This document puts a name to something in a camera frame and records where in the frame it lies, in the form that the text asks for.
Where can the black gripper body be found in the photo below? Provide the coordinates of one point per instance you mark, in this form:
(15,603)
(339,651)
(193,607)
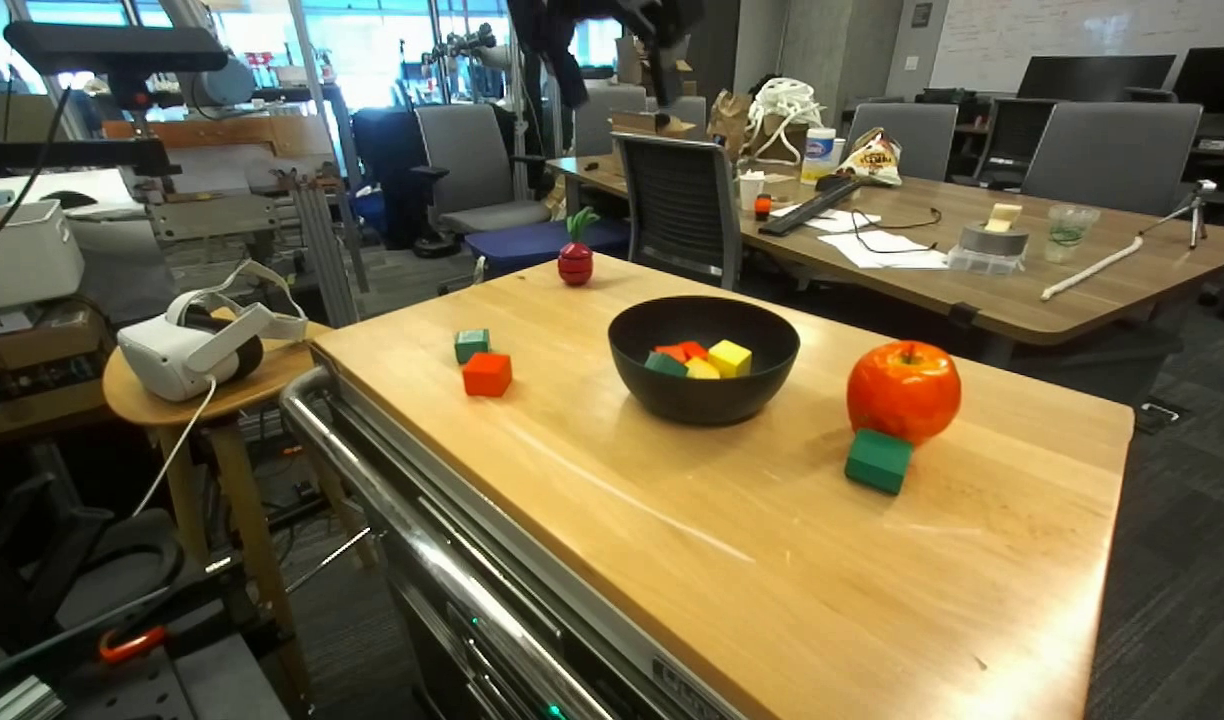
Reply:
(666,25)

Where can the red toy beetroot green leaves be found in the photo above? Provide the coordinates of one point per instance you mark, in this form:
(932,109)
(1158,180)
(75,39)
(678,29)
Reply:
(575,264)

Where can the small orange wooden block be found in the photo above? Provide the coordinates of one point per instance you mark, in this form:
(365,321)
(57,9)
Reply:
(684,348)

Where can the yellow wooden block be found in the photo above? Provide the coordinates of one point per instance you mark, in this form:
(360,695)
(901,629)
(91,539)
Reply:
(730,358)
(702,369)

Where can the tall dark green wooden block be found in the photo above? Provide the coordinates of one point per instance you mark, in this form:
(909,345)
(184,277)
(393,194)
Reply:
(661,366)

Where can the black bowl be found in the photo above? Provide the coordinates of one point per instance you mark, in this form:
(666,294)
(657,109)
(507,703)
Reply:
(702,400)

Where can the orange-red toy apple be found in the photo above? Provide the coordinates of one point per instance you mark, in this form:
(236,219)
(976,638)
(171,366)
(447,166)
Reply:
(901,391)

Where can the dark mesh office chair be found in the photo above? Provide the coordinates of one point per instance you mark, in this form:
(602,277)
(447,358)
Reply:
(678,205)

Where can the white bottle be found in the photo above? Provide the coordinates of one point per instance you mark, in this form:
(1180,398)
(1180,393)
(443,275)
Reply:
(820,153)

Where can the long black remote bar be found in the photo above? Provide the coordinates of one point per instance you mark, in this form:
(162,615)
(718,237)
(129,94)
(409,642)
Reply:
(811,205)

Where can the grey padded office chair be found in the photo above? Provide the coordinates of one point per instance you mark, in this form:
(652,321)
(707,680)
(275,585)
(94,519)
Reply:
(474,166)
(915,135)

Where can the tan crumpled bag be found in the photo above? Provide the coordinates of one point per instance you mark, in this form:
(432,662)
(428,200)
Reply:
(873,158)

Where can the blue seat office chair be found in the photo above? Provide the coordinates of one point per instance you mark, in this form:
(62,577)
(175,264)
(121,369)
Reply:
(533,243)

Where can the white paper sheets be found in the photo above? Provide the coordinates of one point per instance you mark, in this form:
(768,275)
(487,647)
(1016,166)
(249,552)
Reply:
(894,250)

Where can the light teal wooden cube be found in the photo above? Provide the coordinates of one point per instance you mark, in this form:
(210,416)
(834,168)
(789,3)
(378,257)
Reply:
(469,345)

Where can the large red-orange wooden cube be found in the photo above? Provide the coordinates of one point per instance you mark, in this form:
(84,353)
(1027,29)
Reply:
(487,372)

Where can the clear container with yellow items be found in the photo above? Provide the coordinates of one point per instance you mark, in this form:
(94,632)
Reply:
(995,243)

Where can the black computer monitor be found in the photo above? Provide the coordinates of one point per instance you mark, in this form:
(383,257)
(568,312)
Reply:
(1098,79)
(1214,80)

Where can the long wooden conference table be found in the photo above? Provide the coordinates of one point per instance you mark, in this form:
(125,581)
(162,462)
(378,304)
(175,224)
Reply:
(1015,302)

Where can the clear plastic cup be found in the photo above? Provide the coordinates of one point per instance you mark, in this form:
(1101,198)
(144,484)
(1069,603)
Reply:
(1072,230)

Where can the wide grey office chair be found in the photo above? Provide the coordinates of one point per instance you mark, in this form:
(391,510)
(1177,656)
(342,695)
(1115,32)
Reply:
(1115,153)

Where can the green rounded wooden block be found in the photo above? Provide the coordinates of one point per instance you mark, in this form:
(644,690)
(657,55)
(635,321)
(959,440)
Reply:
(878,462)

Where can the thin white stick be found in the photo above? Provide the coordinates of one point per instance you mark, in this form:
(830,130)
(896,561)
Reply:
(1092,264)

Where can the white VR headset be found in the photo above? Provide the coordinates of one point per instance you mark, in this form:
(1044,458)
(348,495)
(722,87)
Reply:
(193,348)

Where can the round wooden stool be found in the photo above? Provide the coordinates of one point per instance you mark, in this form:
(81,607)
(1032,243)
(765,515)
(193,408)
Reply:
(213,400)

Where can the metal tool cart cabinet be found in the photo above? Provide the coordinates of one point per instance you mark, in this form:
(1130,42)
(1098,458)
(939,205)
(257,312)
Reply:
(507,642)

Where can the white equipment box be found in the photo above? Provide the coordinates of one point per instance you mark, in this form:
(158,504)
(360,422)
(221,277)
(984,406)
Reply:
(17,263)

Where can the aluminium extrusion rail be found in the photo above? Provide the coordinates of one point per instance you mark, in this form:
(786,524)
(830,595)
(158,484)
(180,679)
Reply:
(15,703)

